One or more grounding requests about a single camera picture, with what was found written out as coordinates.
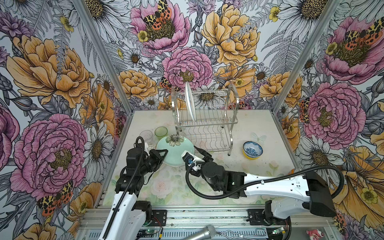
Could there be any pink toy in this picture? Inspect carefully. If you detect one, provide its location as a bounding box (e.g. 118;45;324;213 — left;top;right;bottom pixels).
306;230;325;240

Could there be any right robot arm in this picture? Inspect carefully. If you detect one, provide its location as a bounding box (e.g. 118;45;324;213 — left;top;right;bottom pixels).
182;149;345;226

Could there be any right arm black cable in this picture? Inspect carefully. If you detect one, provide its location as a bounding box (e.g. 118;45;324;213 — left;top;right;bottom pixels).
185;164;345;201

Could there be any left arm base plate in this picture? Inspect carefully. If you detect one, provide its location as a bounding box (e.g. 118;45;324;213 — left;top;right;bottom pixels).
148;210;168;227

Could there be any silver microphone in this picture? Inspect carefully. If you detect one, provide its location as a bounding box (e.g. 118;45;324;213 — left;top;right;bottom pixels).
183;225;217;240

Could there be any blue white ceramic bowl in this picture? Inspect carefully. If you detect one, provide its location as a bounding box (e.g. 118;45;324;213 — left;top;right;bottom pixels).
243;141;264;156

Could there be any pale green plate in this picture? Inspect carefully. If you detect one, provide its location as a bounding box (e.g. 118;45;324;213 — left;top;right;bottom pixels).
156;135;195;167

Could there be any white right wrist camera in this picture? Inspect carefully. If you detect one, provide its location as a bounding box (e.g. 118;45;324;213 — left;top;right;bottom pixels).
187;155;205;172

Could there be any yellow plastic bowl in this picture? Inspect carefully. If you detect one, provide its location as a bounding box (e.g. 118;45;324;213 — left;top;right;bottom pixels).
243;153;260;160

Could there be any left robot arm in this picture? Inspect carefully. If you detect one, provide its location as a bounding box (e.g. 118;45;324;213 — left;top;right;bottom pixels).
99;147;168;240

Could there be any green circuit board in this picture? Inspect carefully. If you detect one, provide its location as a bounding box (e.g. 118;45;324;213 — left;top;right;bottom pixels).
136;229;160;240

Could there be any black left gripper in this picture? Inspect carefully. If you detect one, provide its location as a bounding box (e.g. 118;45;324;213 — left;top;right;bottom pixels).
139;148;168;175

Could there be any clear plastic tumbler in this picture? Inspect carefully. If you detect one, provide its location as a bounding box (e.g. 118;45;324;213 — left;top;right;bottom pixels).
140;130;154;146

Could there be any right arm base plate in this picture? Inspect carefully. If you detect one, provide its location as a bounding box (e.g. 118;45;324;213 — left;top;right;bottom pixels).
247;209;273;226

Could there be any white plate red pattern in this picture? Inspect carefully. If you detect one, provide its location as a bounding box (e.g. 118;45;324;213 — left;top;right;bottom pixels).
185;82;196;122

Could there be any steel two-tier dish rack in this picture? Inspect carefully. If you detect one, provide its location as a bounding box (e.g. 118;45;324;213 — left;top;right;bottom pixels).
171;83;240;155

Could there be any green plastic tumbler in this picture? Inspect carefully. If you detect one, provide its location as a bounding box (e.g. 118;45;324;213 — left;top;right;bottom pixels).
155;126;168;140

